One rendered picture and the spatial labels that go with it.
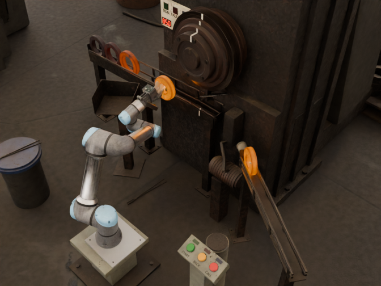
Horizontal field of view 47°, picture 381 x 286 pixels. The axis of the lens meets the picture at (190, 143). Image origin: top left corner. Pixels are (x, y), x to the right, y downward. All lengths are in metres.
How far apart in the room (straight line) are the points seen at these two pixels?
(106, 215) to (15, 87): 2.29
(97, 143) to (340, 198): 1.82
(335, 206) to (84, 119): 2.14
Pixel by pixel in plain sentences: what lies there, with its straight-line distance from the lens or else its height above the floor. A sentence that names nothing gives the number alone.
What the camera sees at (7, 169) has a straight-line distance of 2.98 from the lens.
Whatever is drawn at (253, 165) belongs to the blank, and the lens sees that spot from 2.36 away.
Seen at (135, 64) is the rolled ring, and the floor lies 0.74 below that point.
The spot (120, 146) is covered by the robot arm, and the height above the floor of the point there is 0.88.
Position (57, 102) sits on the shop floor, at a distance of 4.10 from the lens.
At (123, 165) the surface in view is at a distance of 3.38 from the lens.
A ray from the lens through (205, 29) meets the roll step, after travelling 2.38.
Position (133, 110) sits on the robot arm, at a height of 0.82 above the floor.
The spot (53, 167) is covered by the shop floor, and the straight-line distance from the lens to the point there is 3.50.
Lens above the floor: 2.43
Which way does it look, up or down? 43 degrees down
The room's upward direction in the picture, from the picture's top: straight up
